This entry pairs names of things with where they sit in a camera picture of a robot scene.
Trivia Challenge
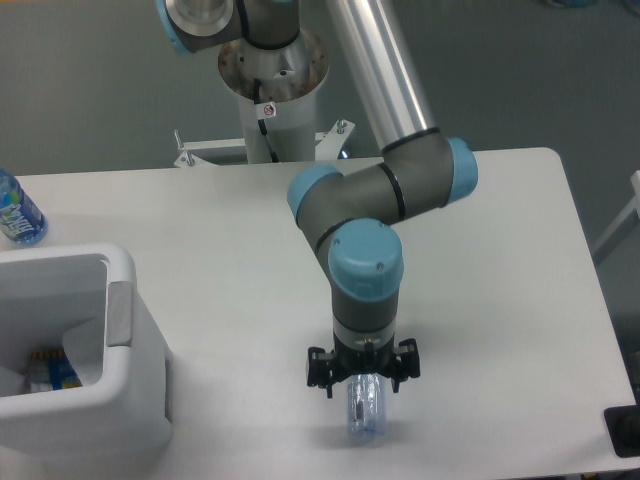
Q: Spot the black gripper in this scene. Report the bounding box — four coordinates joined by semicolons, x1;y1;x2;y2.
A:
306;336;420;399

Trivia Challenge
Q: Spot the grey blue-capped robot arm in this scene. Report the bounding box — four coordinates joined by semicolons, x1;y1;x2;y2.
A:
156;1;478;390

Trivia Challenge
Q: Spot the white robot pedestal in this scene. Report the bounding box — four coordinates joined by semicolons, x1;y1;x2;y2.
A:
218;29;329;164

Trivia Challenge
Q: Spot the black device at table edge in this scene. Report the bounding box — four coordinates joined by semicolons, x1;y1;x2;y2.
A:
604;405;639;458

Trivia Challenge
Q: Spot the blue yellow snack packet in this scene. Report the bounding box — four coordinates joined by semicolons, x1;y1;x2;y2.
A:
26;348;82;393

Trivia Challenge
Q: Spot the black cable on pedestal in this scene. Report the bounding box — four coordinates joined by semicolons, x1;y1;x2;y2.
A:
253;77;280;164

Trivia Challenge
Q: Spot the crushed clear plastic bottle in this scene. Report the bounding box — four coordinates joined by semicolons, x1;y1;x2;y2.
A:
346;374;387;445

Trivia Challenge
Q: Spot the white trash can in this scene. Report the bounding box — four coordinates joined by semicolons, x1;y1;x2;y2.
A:
1;243;173;458

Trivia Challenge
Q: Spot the white frame at right edge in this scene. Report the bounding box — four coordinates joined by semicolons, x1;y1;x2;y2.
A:
591;171;639;266

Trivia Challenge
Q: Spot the white paper wrapper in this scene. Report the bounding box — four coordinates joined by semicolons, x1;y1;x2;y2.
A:
62;317;105;387

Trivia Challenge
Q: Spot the white pedestal base frame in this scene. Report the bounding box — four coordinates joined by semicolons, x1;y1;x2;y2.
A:
173;119;356;168

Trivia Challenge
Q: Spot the blue labelled water bottle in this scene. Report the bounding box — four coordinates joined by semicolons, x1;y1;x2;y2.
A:
1;169;48;246

